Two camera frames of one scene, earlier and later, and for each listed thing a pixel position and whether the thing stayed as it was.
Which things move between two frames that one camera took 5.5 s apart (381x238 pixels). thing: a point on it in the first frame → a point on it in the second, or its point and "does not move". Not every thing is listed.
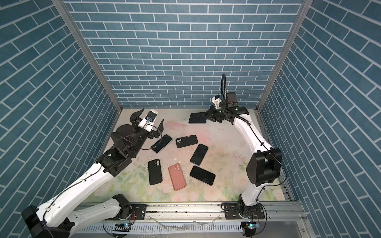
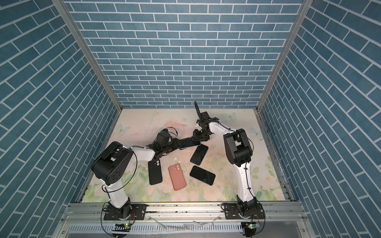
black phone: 203,175 does not move
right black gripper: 210,113 → 195,134
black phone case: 186,141 does not move
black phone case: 155,174 does not move
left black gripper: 133,118 → 174,142
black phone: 199,154 does not move
